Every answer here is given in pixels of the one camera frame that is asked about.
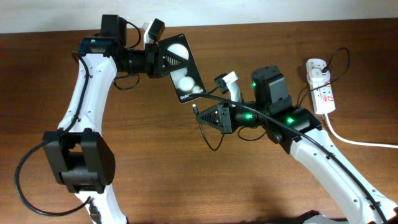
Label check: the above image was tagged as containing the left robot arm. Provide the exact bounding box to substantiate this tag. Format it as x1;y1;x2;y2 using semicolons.
44;14;203;223

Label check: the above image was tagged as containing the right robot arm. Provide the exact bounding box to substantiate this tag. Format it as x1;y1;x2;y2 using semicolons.
193;66;397;223

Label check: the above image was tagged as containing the white power strip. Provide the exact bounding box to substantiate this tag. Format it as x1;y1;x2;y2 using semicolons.
305;58;336;114

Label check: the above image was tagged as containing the white USB wall adapter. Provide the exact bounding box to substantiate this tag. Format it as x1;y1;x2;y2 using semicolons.
307;67;331;84

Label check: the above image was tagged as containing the white power strip cord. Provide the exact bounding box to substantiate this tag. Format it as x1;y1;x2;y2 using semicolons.
322;113;398;149

